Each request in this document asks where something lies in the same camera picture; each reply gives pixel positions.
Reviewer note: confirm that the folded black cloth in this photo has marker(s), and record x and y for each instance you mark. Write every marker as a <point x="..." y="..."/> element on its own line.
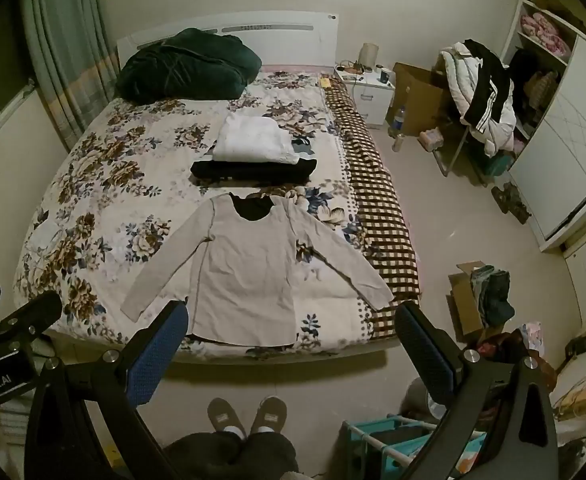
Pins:
<point x="253" y="171"/>

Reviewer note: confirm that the pair of dark shoes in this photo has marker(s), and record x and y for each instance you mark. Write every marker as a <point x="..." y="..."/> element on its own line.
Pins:
<point x="512" y="202"/>

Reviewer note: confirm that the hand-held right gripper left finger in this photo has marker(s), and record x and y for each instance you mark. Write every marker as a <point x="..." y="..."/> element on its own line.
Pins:
<point x="157" y="352"/>

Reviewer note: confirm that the white nightstand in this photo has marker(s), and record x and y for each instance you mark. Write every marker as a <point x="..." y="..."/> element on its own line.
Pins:
<point x="370" y="97"/>

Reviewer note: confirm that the dark cup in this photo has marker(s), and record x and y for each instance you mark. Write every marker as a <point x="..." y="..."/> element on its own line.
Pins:
<point x="385" y="76"/>

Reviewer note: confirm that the folded grey-blue cloth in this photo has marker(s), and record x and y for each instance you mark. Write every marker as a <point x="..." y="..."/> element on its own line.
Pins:
<point x="303" y="146"/>

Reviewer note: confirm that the pink blanket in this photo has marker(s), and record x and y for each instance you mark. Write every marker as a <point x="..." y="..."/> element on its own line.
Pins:
<point x="543" y="32"/>

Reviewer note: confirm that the green curtain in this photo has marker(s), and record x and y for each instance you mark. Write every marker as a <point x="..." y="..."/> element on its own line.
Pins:
<point x="68" y="45"/>

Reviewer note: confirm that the brown checkered blanket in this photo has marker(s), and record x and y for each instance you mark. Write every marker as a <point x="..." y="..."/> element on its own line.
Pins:
<point x="380" y="210"/>

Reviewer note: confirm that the person's grey slipper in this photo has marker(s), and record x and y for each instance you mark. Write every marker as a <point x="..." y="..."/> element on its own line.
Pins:
<point x="225" y="416"/>
<point x="269" y="415"/>

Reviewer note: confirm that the small cardboard box with clothes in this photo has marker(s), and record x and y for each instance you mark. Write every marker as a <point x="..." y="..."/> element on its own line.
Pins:
<point x="478" y="300"/>

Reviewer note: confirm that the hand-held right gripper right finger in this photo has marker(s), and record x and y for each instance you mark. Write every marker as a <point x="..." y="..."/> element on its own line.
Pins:
<point x="425" y="355"/>

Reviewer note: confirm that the black striped jacket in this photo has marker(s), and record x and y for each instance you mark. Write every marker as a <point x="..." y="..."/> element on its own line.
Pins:
<point x="488" y="90"/>

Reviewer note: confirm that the plastic water bottle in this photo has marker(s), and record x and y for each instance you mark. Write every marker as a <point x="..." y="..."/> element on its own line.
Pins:
<point x="399" y="121"/>

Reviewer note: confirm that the beige long-sleeve shirt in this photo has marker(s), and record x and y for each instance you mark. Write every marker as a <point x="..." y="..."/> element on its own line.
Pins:
<point x="250" y="270"/>

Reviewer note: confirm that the beige table lamp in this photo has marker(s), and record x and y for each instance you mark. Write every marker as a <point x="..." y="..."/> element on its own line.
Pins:
<point x="369" y="56"/>

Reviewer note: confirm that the person's legs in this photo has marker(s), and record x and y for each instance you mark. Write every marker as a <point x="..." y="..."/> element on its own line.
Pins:
<point x="233" y="455"/>

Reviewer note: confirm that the white bed headboard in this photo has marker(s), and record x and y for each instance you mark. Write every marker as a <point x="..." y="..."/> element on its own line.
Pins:
<point x="293" y="40"/>

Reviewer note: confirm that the floral bed quilt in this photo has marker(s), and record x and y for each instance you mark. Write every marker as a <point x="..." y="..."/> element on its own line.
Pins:
<point x="123" y="185"/>

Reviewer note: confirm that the teal storage rack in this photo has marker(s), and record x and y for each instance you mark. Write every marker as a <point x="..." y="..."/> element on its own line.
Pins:
<point x="373" y="442"/>

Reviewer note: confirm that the folded white cloth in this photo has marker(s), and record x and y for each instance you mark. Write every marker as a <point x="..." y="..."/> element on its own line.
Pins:
<point x="253" y="137"/>

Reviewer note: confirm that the pack of small bottles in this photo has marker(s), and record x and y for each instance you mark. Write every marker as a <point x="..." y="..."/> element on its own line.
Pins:
<point x="432" y="139"/>

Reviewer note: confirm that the dark green blanket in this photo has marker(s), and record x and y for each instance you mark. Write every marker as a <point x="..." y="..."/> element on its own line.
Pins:
<point x="188" y="65"/>

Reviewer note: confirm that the metal chair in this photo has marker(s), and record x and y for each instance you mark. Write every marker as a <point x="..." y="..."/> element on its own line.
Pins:
<point x="455" y="152"/>

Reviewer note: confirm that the yellow packet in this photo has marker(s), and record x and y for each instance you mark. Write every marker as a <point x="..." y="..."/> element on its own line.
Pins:
<point x="325" y="81"/>

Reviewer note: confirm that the white wardrobe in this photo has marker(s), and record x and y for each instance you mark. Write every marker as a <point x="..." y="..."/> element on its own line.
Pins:
<point x="558" y="160"/>

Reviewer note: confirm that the large cardboard box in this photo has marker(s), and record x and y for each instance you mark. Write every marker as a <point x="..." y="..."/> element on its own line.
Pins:
<point x="418" y="100"/>

